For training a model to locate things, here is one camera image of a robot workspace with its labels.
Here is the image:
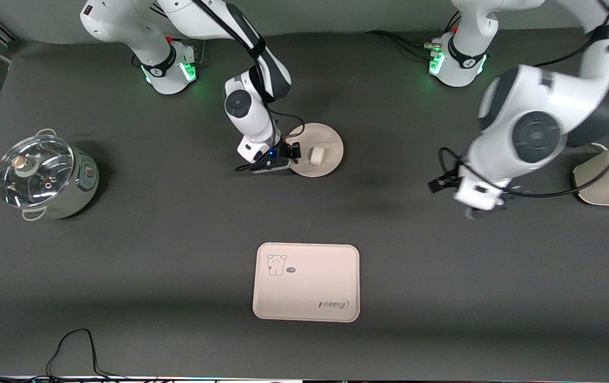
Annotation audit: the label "steel pot with glass lid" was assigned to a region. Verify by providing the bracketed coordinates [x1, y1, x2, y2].
[0, 128, 100, 221]

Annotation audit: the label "black left arm base cables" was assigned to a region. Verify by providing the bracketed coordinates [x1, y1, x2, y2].
[366, 11, 462, 60]

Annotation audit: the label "black arm base cables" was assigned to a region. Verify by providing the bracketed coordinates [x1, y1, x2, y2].
[366, 11, 462, 60]
[147, 3, 205, 67]

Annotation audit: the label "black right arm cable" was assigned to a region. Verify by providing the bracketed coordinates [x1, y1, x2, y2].
[193, 0, 305, 172]

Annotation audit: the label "beige tray with rabbit print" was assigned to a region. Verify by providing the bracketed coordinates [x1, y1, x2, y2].
[252, 243, 361, 323]

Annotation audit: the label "thin black floor cable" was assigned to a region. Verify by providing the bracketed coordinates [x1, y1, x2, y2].
[0, 328, 140, 383]

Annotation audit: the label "round beige plate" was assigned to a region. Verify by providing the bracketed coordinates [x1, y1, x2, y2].
[286, 123, 344, 178]

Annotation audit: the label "black right arm base cables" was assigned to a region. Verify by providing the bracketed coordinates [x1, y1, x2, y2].
[147, 3, 205, 67]

